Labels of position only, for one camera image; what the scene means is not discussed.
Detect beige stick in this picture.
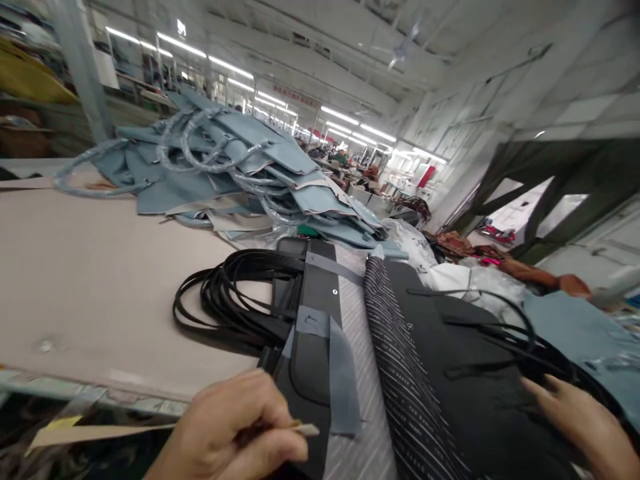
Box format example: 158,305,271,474
235,421,321,441

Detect grey steel pillar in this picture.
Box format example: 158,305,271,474
49,0,117,147

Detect ceiling fan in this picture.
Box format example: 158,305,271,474
357,19,453,72

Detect white plastic bags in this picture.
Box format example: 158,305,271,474
385,217,531,313

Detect black leather panel with tape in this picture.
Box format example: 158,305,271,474
257,237,373,480

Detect yellow fabric heap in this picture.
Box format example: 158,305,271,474
0,39,80,107

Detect person's right fingers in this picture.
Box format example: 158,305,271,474
519,373,576,420

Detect pile of blue bag panels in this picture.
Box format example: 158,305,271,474
53,83,409,261

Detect blue leather sheet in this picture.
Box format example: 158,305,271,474
522,289,640,419

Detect black leather bag panel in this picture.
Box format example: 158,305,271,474
387,259,593,480

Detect person's left index finger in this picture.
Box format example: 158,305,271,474
235,369,298,434

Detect grey-blue tape strip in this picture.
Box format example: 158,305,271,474
292,309,363,439

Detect person's left thumb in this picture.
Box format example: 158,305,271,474
227,433,309,470

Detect beige cardboard strip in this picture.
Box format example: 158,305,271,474
23,422,179,457

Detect person's right hand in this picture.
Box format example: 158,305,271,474
519,373,640,480

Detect pile of brown leather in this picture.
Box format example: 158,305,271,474
432,231,593,301

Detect person's left hand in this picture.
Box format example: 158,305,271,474
143,369,309,480

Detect bundle of black straps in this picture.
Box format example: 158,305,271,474
172,248,313,353

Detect grey striped lining fabric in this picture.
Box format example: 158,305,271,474
322,247,401,480

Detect black striped lining fabric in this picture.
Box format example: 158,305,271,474
363,253,473,480

